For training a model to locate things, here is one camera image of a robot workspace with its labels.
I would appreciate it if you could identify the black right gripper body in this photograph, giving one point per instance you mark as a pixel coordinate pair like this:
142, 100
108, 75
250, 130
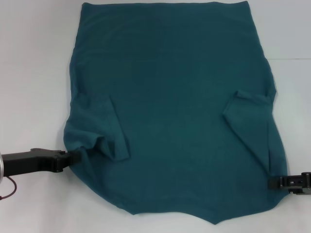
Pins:
297, 184

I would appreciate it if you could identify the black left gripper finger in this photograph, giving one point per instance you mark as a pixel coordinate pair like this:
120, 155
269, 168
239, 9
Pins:
74, 157

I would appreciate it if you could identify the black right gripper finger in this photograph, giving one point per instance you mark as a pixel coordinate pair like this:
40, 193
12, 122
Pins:
274, 183

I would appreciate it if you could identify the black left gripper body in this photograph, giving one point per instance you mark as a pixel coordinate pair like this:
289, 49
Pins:
34, 161

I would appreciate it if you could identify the blue shirt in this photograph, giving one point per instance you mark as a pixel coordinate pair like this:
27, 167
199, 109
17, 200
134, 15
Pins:
170, 97

